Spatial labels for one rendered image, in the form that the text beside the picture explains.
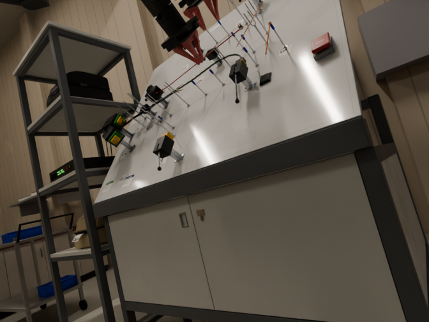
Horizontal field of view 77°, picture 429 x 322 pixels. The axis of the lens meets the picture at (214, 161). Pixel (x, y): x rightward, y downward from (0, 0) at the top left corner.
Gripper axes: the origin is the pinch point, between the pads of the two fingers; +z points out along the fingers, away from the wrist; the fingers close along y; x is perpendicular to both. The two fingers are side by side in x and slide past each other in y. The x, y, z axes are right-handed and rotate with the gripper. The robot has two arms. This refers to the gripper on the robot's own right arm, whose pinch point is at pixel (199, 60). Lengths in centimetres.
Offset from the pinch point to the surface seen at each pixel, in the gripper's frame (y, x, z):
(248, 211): 2.1, 22.6, 39.1
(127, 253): 69, 33, 47
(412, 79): -40, -166, 139
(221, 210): 11.9, 21.9, 37.9
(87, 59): 117, -67, -23
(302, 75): -18.9, -9.2, 20.8
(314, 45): -23.8, -14.4, 16.4
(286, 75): -13.9, -12.2, 20.3
